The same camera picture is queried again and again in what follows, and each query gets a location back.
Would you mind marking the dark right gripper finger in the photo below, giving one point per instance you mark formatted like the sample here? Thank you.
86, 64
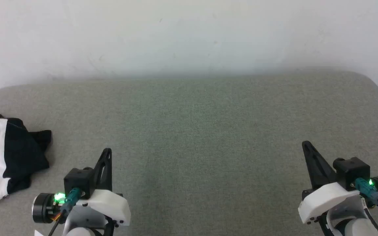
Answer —
318, 170

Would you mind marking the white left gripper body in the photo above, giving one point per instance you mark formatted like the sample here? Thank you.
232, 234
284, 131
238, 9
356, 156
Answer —
108, 205

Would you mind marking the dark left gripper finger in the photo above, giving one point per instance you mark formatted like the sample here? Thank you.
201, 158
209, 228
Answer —
104, 173

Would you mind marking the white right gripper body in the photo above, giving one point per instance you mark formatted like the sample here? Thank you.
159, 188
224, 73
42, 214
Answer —
326, 196

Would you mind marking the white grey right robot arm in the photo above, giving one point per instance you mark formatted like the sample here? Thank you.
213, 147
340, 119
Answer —
353, 223

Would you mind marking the grey-green fabric sofa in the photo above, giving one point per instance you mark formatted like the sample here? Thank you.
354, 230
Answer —
202, 137

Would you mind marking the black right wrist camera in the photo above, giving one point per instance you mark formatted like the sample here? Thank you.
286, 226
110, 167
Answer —
351, 170

